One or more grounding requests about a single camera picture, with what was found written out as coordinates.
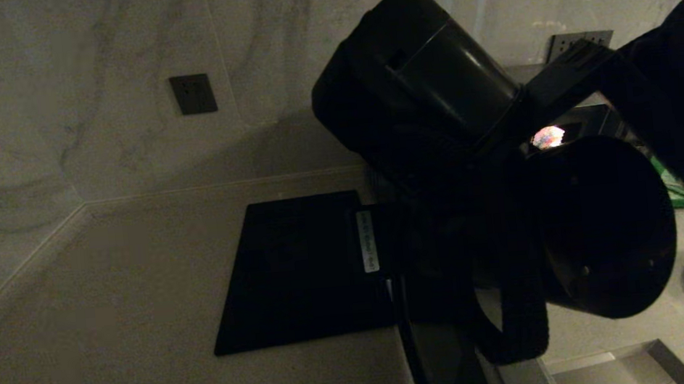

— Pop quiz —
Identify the black glass microwave door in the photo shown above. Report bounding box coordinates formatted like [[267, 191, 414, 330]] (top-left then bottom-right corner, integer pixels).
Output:
[[390, 264, 561, 384]]

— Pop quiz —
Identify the black glass induction cooktop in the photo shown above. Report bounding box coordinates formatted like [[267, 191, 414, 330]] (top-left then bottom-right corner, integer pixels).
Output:
[[200, 187, 400, 357]]

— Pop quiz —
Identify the green cutting board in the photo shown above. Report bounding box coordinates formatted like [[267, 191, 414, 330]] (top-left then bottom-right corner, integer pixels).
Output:
[[651, 153, 684, 211]]

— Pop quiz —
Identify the dark grey single wall socket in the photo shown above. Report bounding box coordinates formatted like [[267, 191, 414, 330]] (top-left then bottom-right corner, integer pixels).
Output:
[[168, 73, 218, 116]]

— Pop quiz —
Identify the grey double wall socket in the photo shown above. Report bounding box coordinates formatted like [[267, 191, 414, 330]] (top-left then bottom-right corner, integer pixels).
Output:
[[545, 29, 616, 63]]

